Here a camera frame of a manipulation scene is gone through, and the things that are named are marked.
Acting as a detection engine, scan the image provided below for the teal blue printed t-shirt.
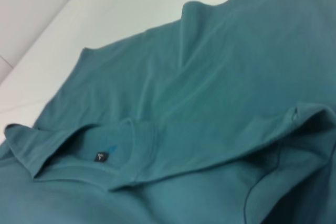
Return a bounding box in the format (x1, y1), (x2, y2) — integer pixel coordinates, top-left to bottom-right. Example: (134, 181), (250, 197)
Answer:
(0, 0), (336, 224)

